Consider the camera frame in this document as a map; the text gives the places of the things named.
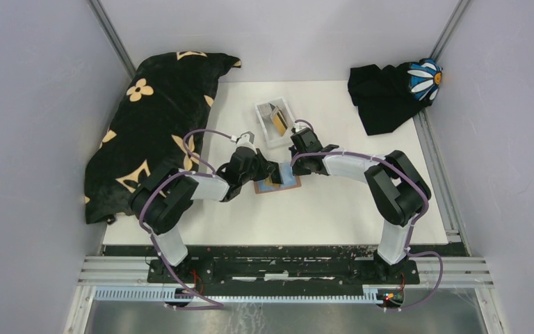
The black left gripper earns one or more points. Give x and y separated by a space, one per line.
266 168

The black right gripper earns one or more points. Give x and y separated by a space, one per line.
297 171

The orange credit card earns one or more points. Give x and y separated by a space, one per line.
267 185

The tan leather card holder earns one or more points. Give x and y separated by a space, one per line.
289 180

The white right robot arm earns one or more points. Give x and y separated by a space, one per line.
398 190

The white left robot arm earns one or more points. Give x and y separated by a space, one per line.
161 200

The gold credit card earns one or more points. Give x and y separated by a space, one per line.
280 122

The clear acrylic card tray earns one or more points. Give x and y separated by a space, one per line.
272 138

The stack of grey cards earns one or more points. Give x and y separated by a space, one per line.
267 110

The black cloth with daisy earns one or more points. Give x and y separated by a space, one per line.
387 97

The black floral pillow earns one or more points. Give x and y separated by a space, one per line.
170 95

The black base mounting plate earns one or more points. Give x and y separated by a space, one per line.
282 271

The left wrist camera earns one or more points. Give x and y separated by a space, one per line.
245 140

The aluminium rail frame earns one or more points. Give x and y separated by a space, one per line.
120 273

